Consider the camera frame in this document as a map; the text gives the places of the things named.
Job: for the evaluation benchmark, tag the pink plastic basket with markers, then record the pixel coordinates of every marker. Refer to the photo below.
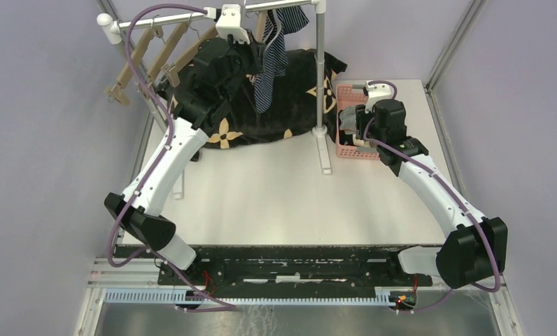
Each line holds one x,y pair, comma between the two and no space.
347,96

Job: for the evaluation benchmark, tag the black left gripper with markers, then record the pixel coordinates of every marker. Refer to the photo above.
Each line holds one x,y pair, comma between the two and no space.
256,51

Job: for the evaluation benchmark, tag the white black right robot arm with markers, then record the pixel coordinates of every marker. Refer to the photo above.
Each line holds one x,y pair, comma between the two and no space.
475,247

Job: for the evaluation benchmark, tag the silver white clothes rack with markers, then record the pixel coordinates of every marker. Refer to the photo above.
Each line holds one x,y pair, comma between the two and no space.
114,29

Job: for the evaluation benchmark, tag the beige clip hanger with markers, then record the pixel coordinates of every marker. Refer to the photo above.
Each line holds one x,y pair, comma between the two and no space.
152,70

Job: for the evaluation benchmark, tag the empty beige hanger far left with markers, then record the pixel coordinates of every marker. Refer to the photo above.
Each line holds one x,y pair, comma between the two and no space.
116,91

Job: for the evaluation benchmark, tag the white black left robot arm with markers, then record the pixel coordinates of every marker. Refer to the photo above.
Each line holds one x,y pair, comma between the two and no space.
197,106

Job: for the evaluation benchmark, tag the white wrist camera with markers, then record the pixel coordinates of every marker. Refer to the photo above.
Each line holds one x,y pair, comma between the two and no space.
377,90
229,22

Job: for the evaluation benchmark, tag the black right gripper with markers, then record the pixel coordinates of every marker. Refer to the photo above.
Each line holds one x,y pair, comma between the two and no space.
362,119

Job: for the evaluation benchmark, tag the black floral blanket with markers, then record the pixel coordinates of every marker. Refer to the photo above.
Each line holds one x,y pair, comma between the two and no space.
293,109

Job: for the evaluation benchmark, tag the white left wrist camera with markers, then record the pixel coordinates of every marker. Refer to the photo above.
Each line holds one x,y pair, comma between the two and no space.
229,22

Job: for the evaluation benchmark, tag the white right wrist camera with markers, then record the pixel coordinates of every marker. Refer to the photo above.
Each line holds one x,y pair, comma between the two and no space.
377,90

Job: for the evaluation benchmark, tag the beige hanger with navy underwear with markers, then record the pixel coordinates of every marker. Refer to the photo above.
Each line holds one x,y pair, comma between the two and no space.
261,17

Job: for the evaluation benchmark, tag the grey white striped underwear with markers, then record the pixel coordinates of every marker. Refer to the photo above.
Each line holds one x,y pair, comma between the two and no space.
348,120

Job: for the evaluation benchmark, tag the beige hanger with striped underwear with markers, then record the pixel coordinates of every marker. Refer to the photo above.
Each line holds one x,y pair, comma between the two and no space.
186,56

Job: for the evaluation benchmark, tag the light blue cable duct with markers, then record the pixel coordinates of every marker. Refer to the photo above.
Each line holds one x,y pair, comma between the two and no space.
175,296

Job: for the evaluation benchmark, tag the navy striped underwear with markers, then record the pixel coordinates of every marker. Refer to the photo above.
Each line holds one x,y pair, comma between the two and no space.
279,22

